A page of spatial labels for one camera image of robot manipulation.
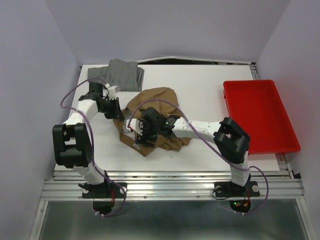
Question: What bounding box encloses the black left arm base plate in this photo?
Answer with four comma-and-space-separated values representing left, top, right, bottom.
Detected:
78, 182, 127, 199

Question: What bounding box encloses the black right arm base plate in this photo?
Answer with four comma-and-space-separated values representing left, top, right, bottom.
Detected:
214, 181, 260, 198

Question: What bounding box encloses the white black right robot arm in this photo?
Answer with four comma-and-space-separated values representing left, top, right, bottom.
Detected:
127, 107, 251, 195

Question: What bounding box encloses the grey pleated skirt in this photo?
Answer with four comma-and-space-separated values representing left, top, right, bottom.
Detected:
87, 58, 145, 92

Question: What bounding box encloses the aluminium rail frame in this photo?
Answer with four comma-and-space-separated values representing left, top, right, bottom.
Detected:
29, 147, 316, 240

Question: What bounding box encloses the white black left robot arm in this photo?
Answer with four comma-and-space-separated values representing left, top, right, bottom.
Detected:
52, 82, 124, 197

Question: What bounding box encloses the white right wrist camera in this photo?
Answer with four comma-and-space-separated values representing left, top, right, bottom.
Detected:
125, 118, 143, 135

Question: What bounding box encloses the tan brown skirt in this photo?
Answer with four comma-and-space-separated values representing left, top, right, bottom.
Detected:
112, 86, 193, 158

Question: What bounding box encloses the red plastic tray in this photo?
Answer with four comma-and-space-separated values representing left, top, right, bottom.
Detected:
223, 79, 301, 155

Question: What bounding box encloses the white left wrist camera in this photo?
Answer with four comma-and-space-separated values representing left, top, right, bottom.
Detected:
104, 83, 121, 100

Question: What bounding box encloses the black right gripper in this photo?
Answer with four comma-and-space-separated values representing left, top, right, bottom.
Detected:
135, 119, 160, 149

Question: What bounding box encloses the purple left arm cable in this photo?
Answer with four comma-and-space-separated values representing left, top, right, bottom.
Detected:
60, 78, 127, 218

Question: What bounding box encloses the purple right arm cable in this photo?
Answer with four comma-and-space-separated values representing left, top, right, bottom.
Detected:
128, 98, 270, 216

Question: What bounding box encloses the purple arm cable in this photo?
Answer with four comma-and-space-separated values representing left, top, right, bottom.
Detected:
128, 98, 270, 216
60, 78, 127, 218

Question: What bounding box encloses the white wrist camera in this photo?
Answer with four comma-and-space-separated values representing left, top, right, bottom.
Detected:
125, 118, 143, 135
104, 83, 121, 100

